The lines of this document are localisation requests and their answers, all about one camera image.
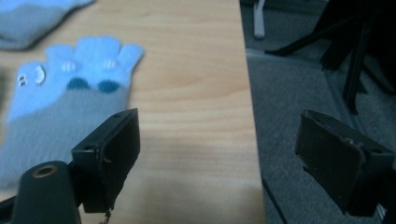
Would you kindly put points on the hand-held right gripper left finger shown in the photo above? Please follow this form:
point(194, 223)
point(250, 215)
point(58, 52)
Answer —
point(107, 155)

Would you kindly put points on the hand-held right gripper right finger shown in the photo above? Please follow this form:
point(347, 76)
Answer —
point(339, 161)

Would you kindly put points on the black tripod stand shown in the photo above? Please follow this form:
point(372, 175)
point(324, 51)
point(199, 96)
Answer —
point(355, 46)

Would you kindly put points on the white metal table frame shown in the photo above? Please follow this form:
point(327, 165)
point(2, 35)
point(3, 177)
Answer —
point(259, 18)

